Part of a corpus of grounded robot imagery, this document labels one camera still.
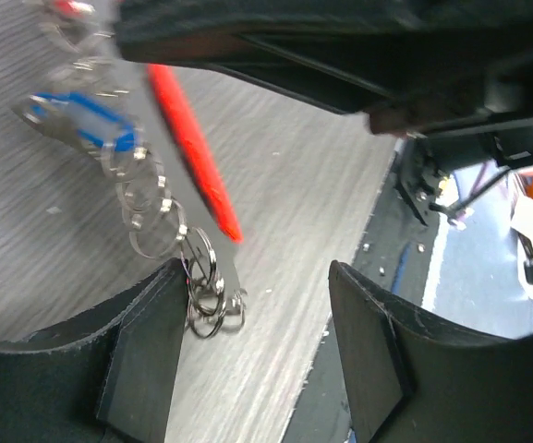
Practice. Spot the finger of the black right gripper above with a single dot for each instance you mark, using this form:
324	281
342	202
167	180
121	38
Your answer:
332	75
143	22

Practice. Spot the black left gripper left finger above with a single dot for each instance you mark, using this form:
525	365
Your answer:
104	375

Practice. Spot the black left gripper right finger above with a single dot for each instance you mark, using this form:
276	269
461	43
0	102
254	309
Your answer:
412	376

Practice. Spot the red plastic handle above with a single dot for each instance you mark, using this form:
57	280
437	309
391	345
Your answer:
194	149

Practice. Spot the blue capped key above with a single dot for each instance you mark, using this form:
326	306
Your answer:
77	120

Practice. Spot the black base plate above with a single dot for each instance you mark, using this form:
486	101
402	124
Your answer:
394	251

